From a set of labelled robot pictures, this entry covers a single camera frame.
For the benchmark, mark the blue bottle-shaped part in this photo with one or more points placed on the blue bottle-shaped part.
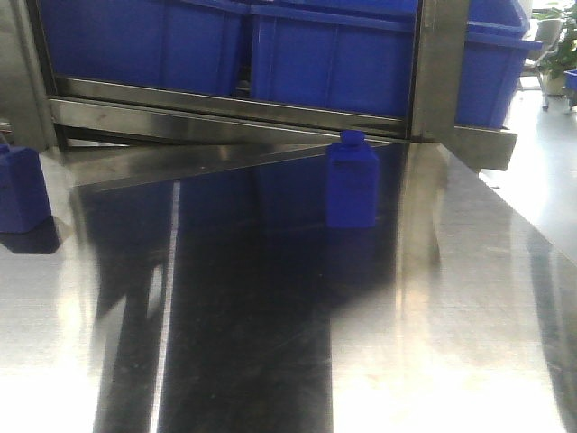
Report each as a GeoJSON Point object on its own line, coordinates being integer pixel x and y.
{"type": "Point", "coordinates": [353, 172]}
{"type": "Point", "coordinates": [24, 198]}

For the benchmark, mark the blue bin middle on rack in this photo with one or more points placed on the blue bin middle on rack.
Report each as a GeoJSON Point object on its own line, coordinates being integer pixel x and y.
{"type": "Point", "coordinates": [335, 61]}

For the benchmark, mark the blue bin on rack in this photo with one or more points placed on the blue bin on rack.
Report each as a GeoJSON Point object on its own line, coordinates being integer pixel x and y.
{"type": "Point", "coordinates": [335, 61]}
{"type": "Point", "coordinates": [185, 45]}
{"type": "Point", "coordinates": [495, 51]}

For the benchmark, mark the blue bin left on rack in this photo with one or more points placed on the blue bin left on rack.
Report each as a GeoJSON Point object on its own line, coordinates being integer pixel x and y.
{"type": "Point", "coordinates": [185, 45]}

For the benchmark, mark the blue bin right on rack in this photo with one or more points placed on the blue bin right on rack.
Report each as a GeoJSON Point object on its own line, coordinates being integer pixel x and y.
{"type": "Point", "coordinates": [495, 51]}

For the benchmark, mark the green potted plant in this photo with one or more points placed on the green potted plant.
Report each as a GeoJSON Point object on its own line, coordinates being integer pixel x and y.
{"type": "Point", "coordinates": [564, 59]}

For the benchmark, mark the small blue bin far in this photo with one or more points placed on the small blue bin far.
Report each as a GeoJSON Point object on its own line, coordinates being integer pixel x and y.
{"type": "Point", "coordinates": [570, 86]}

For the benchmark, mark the stainless steel rack frame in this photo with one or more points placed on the stainless steel rack frame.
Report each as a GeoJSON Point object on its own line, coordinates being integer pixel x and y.
{"type": "Point", "coordinates": [42, 110]}

